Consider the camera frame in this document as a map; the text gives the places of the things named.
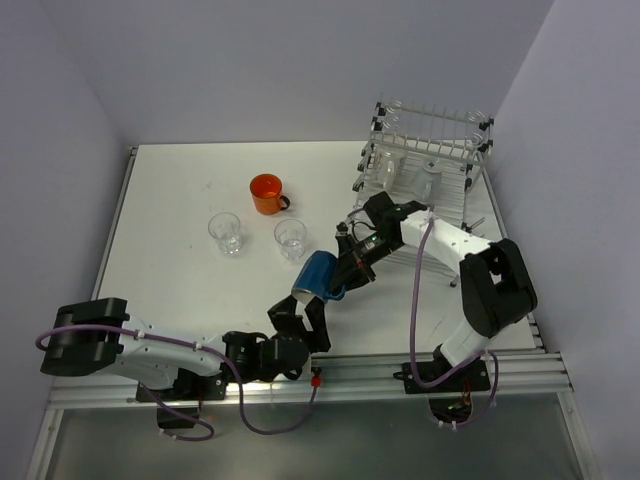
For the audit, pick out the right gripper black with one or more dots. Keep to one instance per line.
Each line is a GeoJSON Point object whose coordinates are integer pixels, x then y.
{"type": "Point", "coordinates": [353, 267]}

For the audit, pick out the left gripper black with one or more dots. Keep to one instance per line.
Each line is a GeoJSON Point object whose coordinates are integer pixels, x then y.
{"type": "Point", "coordinates": [284, 313]}

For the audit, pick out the dark blue cup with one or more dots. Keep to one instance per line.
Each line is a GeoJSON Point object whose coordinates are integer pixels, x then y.
{"type": "Point", "coordinates": [313, 281]}

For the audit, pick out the orange plastic mug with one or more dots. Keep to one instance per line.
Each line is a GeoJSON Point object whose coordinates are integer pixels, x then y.
{"type": "Point", "coordinates": [267, 194]}

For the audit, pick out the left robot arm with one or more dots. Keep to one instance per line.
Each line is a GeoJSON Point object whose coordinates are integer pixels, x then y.
{"type": "Point", "coordinates": [100, 335]}

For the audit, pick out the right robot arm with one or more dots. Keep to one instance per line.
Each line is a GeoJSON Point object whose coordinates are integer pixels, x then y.
{"type": "Point", "coordinates": [495, 285]}

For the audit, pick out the clear glass right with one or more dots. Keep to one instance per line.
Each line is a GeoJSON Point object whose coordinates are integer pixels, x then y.
{"type": "Point", "coordinates": [290, 236]}

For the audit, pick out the clear glass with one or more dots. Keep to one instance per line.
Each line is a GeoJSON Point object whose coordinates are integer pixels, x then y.
{"type": "Point", "coordinates": [290, 236]}
{"type": "Point", "coordinates": [225, 230]}

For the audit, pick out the clear glass left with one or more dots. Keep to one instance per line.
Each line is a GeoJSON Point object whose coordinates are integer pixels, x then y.
{"type": "Point", "coordinates": [225, 230]}

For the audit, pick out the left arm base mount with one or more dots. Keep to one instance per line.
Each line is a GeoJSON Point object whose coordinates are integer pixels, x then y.
{"type": "Point", "coordinates": [187, 387]}

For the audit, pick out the metal wire dish rack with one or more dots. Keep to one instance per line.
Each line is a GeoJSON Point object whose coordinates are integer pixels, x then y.
{"type": "Point", "coordinates": [460, 139]}

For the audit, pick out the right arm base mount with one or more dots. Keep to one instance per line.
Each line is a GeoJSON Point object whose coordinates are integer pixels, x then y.
{"type": "Point", "coordinates": [437, 376]}

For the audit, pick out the aluminium mounting rail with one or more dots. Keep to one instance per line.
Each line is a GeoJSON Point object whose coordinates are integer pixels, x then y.
{"type": "Point", "coordinates": [356, 378]}

